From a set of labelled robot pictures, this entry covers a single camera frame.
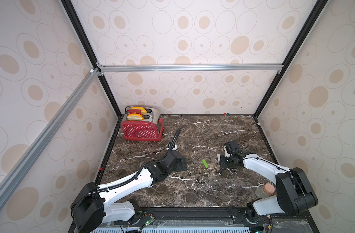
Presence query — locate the green usb drive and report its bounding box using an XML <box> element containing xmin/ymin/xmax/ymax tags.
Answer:
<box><xmin>202</xmin><ymin>159</ymin><xmax>209</xmax><ymax>169</ymax></box>

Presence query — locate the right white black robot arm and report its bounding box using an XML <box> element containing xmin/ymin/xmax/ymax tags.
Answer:
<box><xmin>217</xmin><ymin>149</ymin><xmax>318</xmax><ymax>224</ymax></box>

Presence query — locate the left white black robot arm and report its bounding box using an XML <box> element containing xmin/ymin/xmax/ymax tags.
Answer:
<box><xmin>70</xmin><ymin>128</ymin><xmax>187</xmax><ymax>233</ymax></box>

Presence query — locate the clear jar pink lid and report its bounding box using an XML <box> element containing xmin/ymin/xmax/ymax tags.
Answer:
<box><xmin>255</xmin><ymin>183</ymin><xmax>275</xmax><ymax>199</ymax></box>

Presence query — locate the red toaster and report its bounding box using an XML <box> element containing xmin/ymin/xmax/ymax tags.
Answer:
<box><xmin>121</xmin><ymin>106</ymin><xmax>164</xmax><ymax>141</ymax></box>

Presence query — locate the back toast slice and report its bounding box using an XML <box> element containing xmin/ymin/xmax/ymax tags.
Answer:
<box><xmin>128</xmin><ymin>106</ymin><xmax>148</xmax><ymax>115</ymax></box>

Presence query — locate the toast slice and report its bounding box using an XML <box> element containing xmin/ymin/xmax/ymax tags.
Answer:
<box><xmin>128</xmin><ymin>106</ymin><xmax>148</xmax><ymax>115</ymax></box>
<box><xmin>127</xmin><ymin>113</ymin><xmax>144</xmax><ymax>120</ymax></box>

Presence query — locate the front toast slice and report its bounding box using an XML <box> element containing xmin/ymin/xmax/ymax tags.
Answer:
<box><xmin>127</xmin><ymin>113</ymin><xmax>144</xmax><ymax>120</ymax></box>

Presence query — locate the horizontal aluminium bar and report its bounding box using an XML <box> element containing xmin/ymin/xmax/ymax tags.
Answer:
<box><xmin>97</xmin><ymin>63</ymin><xmax>284</xmax><ymax>72</ymax></box>

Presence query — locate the left diagonal aluminium bar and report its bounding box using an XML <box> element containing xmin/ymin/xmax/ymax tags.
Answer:
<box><xmin>0</xmin><ymin>68</ymin><xmax>100</xmax><ymax>211</ymax></box>

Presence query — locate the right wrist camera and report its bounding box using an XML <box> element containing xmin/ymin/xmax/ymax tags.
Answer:
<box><xmin>224</xmin><ymin>140</ymin><xmax>242</xmax><ymax>158</ymax></box>

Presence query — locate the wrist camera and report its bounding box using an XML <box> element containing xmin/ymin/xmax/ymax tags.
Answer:
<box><xmin>168</xmin><ymin>142</ymin><xmax>177</xmax><ymax>151</ymax></box>
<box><xmin>224</xmin><ymin>140</ymin><xmax>242</xmax><ymax>158</ymax></box>

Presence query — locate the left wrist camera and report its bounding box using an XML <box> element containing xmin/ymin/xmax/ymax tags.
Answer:
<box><xmin>168</xmin><ymin>142</ymin><xmax>177</xmax><ymax>151</ymax></box>

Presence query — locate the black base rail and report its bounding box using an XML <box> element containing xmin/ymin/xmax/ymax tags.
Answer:
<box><xmin>68</xmin><ymin>205</ymin><xmax>319</xmax><ymax>233</ymax></box>

